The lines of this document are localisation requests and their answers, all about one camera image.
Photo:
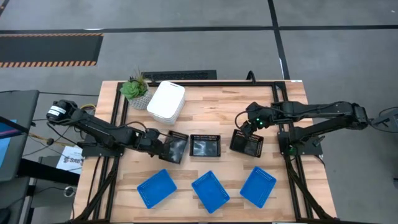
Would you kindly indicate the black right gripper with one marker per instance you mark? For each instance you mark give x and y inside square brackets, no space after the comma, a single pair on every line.
[259,115]

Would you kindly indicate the blue plastic basket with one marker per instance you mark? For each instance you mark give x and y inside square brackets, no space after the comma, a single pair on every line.
[211,191]
[157,188]
[258,186]

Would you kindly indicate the black floor vent grate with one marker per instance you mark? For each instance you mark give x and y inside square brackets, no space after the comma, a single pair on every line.
[180,75]

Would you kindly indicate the blue screen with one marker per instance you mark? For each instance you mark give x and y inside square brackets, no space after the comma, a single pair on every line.
[5,143]

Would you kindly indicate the black mat with hazard stripes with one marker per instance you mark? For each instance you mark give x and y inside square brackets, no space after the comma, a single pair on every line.
[46,48]

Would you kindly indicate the black plastic basket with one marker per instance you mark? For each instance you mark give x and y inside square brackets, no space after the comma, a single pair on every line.
[205,147]
[175,149]
[248,146]

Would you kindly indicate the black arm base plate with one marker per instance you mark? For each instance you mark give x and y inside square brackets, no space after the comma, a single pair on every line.
[93,151]
[308,149]

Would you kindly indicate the white printed paper sheet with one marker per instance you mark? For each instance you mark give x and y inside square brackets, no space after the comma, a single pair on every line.
[71,160]

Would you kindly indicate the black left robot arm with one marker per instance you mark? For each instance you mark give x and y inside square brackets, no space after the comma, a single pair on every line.
[99,130]

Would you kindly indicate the green succulent in patterned pot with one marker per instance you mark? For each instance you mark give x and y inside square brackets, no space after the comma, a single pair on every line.
[134,89]

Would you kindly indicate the black aluminium table frame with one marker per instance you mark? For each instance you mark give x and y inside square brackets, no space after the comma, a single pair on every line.
[217,83]

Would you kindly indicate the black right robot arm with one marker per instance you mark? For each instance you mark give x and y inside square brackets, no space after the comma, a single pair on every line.
[317,110]

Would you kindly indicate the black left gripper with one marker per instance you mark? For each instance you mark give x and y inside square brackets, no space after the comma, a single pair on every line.
[149,141]

